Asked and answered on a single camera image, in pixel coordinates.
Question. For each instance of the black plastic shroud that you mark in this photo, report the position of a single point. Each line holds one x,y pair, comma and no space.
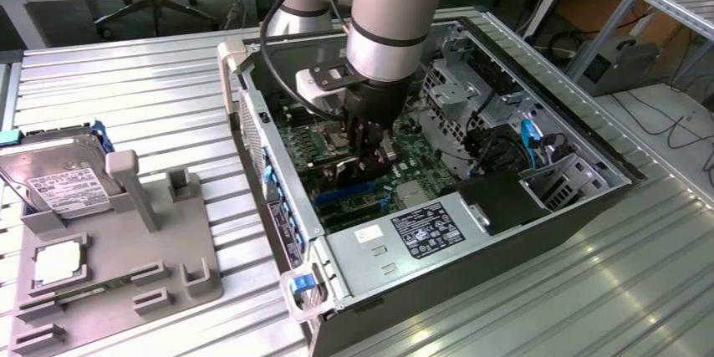
502,202

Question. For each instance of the open black PC case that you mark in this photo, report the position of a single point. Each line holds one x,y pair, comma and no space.
446,315

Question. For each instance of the black RAM slot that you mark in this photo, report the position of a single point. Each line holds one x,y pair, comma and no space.
296,112
298,119

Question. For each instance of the office chair base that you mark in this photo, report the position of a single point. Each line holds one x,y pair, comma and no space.
157,6

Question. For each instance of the black expansion slot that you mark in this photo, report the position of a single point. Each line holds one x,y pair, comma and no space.
344,210
354,220

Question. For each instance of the hard disk with blue carrier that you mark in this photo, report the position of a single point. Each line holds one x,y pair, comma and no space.
62,181

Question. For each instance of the metal disk bay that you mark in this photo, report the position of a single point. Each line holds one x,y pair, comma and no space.
564,194

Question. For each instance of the silver chipset heatsink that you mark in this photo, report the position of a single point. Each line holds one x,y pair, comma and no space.
413,196

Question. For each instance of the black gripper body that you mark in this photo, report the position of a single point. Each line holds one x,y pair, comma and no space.
380,102

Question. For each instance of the grey power supply unit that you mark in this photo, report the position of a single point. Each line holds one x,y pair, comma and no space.
357,265

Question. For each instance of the CPU socket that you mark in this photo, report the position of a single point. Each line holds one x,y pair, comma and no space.
332,139

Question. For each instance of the grey parts rack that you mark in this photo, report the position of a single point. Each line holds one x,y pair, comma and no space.
111,256

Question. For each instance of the blue case latch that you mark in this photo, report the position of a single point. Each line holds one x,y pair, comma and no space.
301,283

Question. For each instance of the aluminium profile frame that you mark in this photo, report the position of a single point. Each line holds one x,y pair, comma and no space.
669,1

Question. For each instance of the green motherboard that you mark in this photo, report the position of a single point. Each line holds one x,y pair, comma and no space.
416,156

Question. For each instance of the metal drive cage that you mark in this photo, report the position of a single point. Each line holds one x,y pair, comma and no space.
446,93

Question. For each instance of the black graphics card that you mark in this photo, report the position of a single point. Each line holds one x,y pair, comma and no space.
346,173

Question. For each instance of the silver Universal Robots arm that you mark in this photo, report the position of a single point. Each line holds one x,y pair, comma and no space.
390,18

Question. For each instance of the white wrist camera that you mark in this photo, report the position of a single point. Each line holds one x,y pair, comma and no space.
313,89

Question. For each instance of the grey equipment box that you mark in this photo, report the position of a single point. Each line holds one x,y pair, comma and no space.
625,68

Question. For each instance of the silver CPU chip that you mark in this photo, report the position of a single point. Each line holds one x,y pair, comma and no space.
57,263

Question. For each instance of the green RAM stick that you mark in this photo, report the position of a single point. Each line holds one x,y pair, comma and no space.
83,292

